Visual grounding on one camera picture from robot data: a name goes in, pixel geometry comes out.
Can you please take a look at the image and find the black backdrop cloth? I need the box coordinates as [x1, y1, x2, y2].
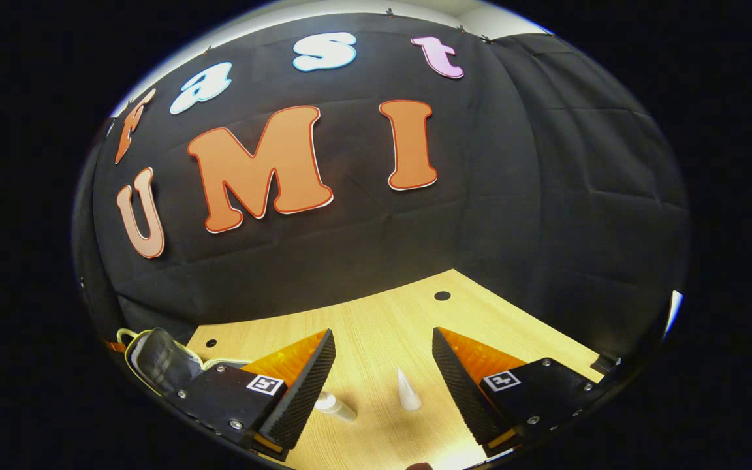
[72, 12, 690, 366]

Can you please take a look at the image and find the pale yellow suitcase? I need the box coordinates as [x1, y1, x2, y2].
[116, 327, 254, 397]

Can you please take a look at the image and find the white pump bottle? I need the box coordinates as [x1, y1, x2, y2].
[314, 390, 358, 422]

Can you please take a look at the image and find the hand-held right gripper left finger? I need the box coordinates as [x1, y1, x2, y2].
[164, 328, 337, 462]

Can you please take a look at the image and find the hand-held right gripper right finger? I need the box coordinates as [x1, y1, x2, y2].
[431, 327, 621, 458]

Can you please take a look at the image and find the white skin care tube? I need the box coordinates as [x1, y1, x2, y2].
[395, 366, 423, 411]

